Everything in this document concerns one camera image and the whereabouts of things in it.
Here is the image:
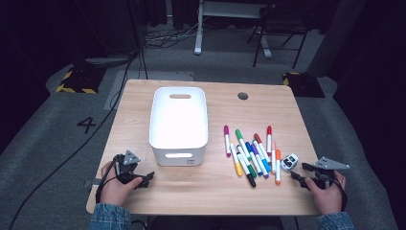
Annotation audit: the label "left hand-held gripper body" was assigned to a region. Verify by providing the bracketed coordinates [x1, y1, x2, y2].
[114, 149, 144, 185]

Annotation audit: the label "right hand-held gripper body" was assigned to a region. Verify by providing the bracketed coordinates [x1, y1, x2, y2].
[313, 156, 350, 190]

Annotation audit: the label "orange marker pen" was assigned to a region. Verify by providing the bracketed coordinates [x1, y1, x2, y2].
[274, 149, 282, 186]

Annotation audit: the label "pink marker pen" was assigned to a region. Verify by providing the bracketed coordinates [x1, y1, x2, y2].
[271, 140, 277, 174]

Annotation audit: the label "light blue marker pen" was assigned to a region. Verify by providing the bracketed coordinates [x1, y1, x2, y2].
[251, 139, 272, 173]

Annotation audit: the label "black marker pen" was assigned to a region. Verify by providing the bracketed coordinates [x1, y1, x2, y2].
[237, 152, 258, 189]

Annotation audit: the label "purple marker pen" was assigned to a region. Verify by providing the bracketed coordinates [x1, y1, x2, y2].
[250, 144, 270, 179]

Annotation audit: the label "bright red marker pen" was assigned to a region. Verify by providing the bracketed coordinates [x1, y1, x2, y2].
[265, 125, 273, 157]

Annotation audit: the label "dark red marker pen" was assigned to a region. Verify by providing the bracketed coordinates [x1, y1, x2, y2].
[253, 132, 271, 159]

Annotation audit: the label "dark blue marker pen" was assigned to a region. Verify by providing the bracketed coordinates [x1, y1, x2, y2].
[244, 141, 264, 177]

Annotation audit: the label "yellow marker pen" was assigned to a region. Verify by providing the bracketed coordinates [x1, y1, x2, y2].
[230, 142, 244, 177]

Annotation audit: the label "white plastic storage bin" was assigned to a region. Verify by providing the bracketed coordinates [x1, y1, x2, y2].
[148, 86, 210, 168]

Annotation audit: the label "magenta marker pen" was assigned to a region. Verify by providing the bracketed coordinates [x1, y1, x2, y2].
[223, 125, 232, 158]

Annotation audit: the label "person's left hand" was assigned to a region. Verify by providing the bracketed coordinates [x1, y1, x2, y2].
[101, 160, 144, 207]

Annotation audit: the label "person's right hand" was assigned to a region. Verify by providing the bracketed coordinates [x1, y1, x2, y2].
[304, 170, 348, 216]

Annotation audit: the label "white toy car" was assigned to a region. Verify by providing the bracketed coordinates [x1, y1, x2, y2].
[280, 152, 300, 173]

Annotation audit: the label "grey tape piece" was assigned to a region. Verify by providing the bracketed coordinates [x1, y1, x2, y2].
[83, 178, 102, 188]

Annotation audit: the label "black yellow striped stand base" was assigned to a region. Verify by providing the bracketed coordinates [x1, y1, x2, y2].
[282, 71, 326, 99]
[55, 64, 107, 96]

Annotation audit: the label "grey flat floor base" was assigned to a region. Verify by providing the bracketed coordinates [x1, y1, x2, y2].
[84, 56, 137, 69]

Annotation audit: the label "black stand pole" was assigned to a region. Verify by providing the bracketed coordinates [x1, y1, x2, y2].
[127, 0, 149, 81]

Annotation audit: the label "black chair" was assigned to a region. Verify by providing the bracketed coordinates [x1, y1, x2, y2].
[246, 3, 310, 70]

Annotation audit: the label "right hand-held gripper cable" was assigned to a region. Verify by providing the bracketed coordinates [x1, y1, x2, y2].
[331, 176, 350, 214]

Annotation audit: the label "long black floor cable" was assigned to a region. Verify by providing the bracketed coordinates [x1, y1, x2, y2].
[8, 47, 143, 230]

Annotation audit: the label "bundle of floor cables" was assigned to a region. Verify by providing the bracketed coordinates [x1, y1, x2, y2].
[142, 18, 200, 51]

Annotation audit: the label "white desk frame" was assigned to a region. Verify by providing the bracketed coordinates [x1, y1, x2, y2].
[193, 0, 273, 59]

